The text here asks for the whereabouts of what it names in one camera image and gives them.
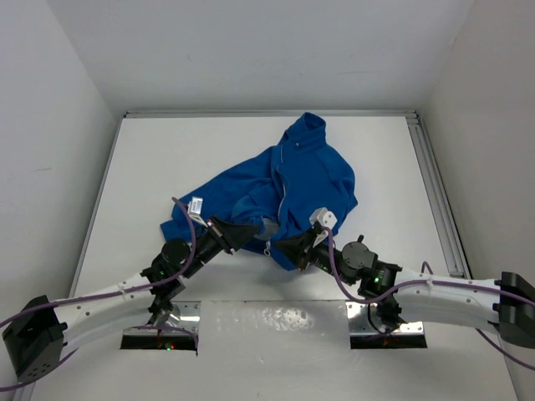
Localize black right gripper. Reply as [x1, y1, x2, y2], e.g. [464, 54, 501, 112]
[273, 225, 355, 287]

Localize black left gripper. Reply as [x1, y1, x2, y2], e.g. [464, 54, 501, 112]
[181, 214, 260, 277]

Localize blue zip-up jacket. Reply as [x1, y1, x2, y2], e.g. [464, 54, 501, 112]
[180, 113, 358, 271]

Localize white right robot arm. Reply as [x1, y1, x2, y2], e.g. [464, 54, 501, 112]
[274, 229, 534, 348]

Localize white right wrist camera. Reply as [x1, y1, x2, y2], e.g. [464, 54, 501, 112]
[309, 207, 338, 247]

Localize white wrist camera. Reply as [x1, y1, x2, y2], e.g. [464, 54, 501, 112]
[187, 196, 205, 225]
[309, 207, 338, 247]

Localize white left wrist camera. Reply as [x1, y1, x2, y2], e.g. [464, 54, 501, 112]
[187, 196, 205, 225]

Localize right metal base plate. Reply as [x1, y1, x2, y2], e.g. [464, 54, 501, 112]
[345, 301, 427, 336]

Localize metal base plate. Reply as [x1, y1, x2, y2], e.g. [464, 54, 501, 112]
[123, 301, 201, 336]
[345, 301, 427, 336]

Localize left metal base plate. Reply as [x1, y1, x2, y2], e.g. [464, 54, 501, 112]
[123, 301, 201, 336]

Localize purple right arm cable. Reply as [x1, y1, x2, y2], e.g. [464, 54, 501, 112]
[321, 226, 535, 373]

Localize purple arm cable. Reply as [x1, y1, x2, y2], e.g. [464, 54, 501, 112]
[0, 195, 210, 389]
[321, 226, 535, 373]

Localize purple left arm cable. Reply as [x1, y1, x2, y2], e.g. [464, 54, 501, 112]
[0, 195, 210, 389]

